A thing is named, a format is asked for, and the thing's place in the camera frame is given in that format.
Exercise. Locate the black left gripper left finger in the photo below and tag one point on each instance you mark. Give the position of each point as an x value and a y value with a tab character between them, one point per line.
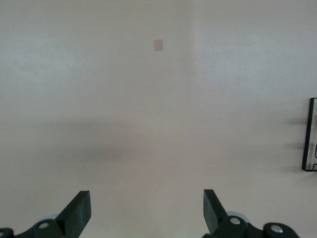
74	215

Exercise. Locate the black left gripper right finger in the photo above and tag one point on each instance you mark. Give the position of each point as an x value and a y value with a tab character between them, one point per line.
215	218

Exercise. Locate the small square tape mark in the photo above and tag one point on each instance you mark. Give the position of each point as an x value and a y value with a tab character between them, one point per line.
158	45

